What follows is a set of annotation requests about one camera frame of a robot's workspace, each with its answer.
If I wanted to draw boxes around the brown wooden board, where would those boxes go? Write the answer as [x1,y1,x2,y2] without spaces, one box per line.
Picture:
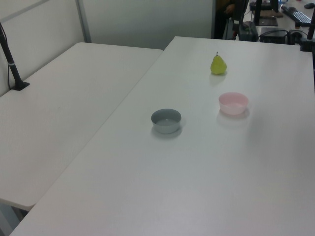
[259,9,284,18]

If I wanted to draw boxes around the pink bowl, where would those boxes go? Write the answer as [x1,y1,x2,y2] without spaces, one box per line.
[218,92,250,116]

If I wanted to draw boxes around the black monitor stand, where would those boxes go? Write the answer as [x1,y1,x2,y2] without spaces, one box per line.
[252,0,281,27]

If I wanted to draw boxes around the white side table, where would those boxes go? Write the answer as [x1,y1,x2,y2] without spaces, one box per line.
[0,42,164,236]

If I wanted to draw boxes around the white background desk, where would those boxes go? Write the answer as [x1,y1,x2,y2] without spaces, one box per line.
[247,0,315,34]

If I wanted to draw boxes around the green yellow pear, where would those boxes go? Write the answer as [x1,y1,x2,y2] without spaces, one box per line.
[210,51,227,76]

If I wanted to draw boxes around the grey bowl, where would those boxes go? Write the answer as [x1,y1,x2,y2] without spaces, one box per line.
[151,108,182,135]

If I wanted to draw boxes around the grey emergency stop box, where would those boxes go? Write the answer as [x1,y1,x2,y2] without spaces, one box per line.
[288,23,304,38]

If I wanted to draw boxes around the thin black pole cable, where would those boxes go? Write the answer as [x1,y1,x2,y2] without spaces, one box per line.
[0,23,12,89]

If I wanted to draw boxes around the black camera stand clamp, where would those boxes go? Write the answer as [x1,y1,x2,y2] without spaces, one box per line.
[299,19,315,53]

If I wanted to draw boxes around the grey metal partition post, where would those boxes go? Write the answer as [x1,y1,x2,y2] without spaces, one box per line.
[75,0,92,44]

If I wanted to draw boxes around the black electronics box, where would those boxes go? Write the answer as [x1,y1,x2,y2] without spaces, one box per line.
[258,27,289,44]

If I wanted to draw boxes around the black camera pole with base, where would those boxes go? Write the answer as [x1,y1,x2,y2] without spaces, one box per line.
[0,22,31,92]

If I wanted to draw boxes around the black green power unit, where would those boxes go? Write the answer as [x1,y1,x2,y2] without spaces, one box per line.
[238,21,258,41]

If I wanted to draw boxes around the black keyboard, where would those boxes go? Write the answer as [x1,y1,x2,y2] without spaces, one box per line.
[280,5,312,25]

